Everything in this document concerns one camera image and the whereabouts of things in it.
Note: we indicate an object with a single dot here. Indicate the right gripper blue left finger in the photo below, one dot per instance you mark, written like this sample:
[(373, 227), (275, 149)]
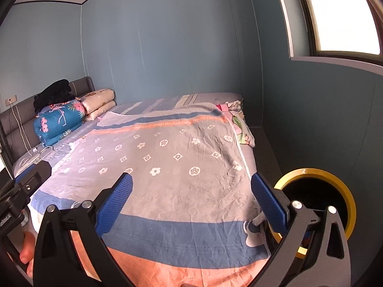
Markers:
[(112, 202)]

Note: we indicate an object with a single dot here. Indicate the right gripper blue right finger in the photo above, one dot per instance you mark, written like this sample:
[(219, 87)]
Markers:
[(272, 202)]

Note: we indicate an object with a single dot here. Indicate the yellow rimmed trash bin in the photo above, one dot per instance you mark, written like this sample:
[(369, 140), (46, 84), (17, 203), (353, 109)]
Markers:
[(318, 190)]

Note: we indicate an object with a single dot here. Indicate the person's left hand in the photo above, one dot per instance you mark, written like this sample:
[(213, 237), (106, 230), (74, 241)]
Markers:
[(27, 252)]

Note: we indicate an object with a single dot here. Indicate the grey padded headboard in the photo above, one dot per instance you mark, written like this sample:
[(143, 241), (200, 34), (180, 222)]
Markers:
[(17, 132)]

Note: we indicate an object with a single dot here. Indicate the floral sheet at bed edge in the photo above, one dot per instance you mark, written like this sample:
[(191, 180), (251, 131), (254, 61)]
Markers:
[(233, 111)]

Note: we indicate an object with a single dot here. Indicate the grey patterned bed blanket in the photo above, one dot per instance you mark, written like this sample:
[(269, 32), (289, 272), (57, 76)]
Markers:
[(188, 218)]

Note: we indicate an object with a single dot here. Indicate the blue floral folded quilt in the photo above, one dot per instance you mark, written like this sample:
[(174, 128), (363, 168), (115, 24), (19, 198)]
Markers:
[(57, 121)]

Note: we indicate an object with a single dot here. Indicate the beige folded quilt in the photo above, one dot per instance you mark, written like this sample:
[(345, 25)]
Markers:
[(97, 103)]

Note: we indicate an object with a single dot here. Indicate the black clothing pile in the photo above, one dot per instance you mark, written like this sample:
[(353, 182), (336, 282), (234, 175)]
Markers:
[(58, 92)]

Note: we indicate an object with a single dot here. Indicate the wall power socket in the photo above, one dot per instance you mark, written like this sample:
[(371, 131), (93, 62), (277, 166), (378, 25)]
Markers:
[(10, 101)]

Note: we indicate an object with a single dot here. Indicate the window with white frame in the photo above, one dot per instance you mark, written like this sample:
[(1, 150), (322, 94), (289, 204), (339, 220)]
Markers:
[(341, 32)]

